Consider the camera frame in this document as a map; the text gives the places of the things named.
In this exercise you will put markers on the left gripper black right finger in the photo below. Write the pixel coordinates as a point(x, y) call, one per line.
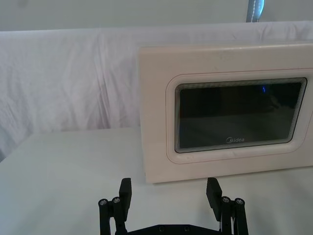
point(214, 195)

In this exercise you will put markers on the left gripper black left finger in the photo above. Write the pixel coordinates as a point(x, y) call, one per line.
point(125, 198)

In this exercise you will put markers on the white table cloth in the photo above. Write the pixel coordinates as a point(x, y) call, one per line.
point(61, 186)

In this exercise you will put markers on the cream microwave oven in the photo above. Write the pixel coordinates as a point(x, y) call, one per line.
point(156, 110)

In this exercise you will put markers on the white curtain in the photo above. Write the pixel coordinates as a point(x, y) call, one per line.
point(61, 78)

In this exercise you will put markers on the grey striped post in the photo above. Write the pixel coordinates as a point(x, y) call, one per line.
point(255, 11)

